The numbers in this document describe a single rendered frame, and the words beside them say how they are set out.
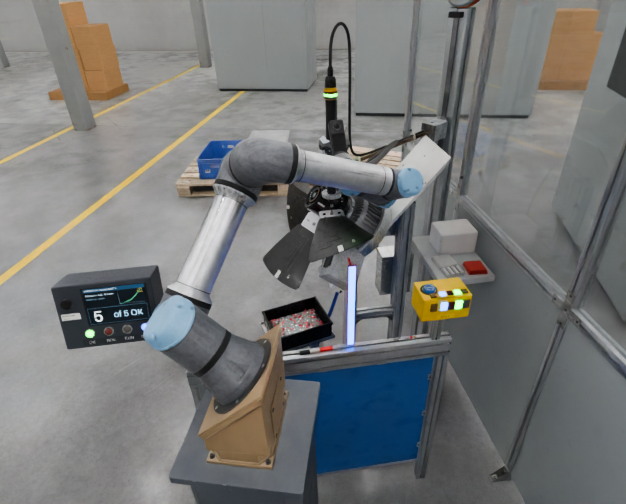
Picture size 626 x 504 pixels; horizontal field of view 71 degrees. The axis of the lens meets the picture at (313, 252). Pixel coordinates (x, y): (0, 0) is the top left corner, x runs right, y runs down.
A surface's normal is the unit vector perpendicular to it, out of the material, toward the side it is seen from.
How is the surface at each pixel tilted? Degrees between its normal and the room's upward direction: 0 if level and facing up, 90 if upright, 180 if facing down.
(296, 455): 0
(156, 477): 0
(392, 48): 90
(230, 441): 90
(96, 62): 90
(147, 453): 0
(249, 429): 90
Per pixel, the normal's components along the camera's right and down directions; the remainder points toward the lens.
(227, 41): -0.17, 0.54
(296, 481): -0.04, -0.84
